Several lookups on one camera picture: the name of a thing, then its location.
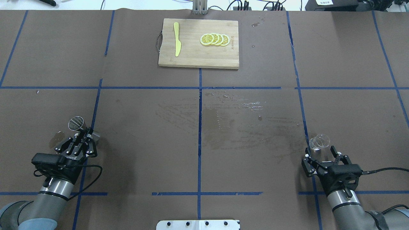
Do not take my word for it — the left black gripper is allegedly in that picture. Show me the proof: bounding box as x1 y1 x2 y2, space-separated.
48 128 97 185

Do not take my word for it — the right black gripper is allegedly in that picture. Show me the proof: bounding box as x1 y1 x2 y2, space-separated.
301 146 363 196

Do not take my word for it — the clear glass shaker cup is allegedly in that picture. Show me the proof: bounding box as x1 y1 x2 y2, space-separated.
309 134 330 150

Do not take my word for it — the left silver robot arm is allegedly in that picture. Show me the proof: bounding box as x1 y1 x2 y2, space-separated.
1 128 97 230

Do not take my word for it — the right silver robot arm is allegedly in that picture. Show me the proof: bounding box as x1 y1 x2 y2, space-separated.
301 146 409 230

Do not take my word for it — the yellow plastic knife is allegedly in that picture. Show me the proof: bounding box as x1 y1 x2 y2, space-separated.
173 22 182 57

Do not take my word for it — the wooden cutting board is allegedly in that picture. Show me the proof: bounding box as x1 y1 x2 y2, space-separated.
158 18 240 70

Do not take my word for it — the black box on table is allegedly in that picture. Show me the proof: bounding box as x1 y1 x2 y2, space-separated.
305 0 359 12

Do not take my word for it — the lemon slice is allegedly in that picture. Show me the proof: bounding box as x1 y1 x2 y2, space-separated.
215 34 224 46
200 33 214 46
219 34 230 47
211 33 220 45

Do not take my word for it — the lemon slice nearest front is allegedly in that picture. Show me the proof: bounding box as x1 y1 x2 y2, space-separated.
200 33 214 46

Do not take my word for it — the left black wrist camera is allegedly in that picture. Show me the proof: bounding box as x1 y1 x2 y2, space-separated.
32 153 66 174

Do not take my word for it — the right black braided cable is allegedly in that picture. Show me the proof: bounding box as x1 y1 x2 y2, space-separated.
361 167 409 175

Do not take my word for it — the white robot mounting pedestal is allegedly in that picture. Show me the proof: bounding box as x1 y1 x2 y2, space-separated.
156 219 241 230

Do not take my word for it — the aluminium frame post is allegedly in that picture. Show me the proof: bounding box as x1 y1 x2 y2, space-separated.
192 0 208 15

